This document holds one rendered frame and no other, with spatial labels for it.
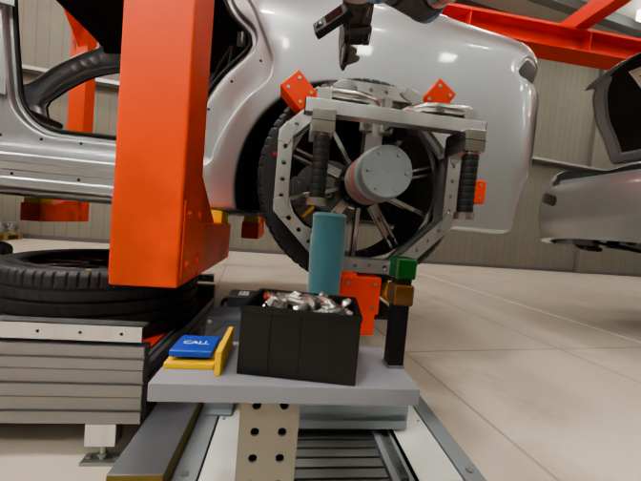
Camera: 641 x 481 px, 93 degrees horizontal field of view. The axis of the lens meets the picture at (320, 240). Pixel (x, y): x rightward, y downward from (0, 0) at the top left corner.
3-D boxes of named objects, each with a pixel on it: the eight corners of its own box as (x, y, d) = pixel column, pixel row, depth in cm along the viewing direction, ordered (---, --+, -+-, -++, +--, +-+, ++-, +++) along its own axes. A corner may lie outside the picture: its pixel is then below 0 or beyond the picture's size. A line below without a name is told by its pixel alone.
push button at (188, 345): (219, 346, 58) (220, 335, 58) (211, 364, 51) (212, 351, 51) (181, 345, 57) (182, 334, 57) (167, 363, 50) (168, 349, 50)
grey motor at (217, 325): (264, 361, 135) (271, 283, 134) (256, 422, 94) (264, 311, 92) (223, 359, 133) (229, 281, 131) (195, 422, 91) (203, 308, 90)
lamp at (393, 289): (404, 302, 60) (406, 282, 60) (413, 307, 56) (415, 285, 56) (385, 301, 60) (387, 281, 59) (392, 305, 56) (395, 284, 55)
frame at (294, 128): (438, 276, 98) (456, 105, 95) (449, 280, 91) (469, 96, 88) (268, 263, 91) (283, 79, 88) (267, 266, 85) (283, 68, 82)
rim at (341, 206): (430, 216, 123) (372, 102, 117) (464, 214, 100) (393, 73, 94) (323, 278, 119) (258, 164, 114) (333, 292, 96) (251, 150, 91)
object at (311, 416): (373, 375, 131) (375, 353, 130) (405, 432, 95) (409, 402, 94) (256, 371, 125) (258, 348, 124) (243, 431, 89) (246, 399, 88)
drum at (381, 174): (383, 207, 94) (388, 162, 94) (412, 203, 73) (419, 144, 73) (340, 203, 93) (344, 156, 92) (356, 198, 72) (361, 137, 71)
